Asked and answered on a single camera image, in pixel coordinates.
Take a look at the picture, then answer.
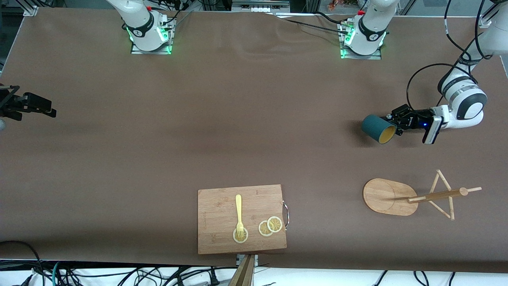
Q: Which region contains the teal cup yellow inside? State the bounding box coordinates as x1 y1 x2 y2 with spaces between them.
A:
361 114 397 145

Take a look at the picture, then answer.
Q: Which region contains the wooden cup rack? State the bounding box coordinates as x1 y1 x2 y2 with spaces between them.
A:
363 170 483 221

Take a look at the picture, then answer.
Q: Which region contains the brown table cover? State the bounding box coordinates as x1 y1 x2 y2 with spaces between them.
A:
0 7 508 274

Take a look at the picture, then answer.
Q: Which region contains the yellow plastic fork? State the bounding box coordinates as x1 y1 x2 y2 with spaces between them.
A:
235 194 245 239

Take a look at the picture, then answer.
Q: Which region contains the wooden cutting board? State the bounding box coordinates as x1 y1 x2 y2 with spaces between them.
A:
198 184 288 255

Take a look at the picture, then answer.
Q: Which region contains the wooden beam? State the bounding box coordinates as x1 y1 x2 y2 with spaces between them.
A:
228 254 255 286

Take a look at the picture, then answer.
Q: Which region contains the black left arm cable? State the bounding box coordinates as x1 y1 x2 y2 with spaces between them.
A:
406 0 498 116

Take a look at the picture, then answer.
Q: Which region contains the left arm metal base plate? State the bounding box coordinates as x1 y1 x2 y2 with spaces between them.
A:
341 20 382 60

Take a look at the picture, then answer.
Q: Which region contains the black cable on table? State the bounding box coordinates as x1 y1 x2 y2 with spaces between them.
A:
274 15 346 35

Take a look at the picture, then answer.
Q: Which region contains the black looped floor cable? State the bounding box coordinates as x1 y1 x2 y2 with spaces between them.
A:
0 240 45 286

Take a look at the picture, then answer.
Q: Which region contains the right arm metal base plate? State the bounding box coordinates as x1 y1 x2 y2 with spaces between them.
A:
131 18 175 55

